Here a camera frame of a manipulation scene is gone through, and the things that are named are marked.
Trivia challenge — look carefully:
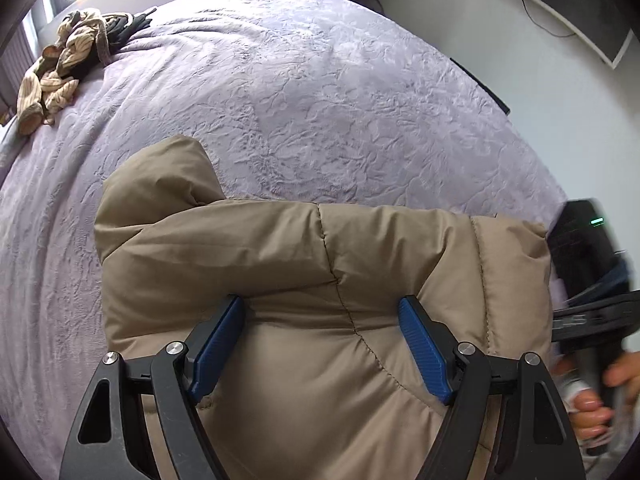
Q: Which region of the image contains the tan puffer jacket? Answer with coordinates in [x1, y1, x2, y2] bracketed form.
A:
[94, 136, 552, 479]

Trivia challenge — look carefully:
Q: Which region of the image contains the person's right hand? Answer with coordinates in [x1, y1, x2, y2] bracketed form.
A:
[570, 352, 640, 441]

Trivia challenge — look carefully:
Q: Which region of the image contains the lavender quilted bedspread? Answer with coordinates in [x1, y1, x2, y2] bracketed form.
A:
[1, 0, 565, 479]

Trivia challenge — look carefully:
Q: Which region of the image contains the cream striped knit sweater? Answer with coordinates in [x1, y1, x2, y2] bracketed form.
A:
[17, 9, 112, 136]

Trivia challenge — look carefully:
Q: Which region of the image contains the dark green garment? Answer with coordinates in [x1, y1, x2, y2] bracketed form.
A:
[103, 6, 157, 54]

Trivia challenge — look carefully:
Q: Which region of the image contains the television power cable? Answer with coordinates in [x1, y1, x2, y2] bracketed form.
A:
[516, 0, 576, 40]

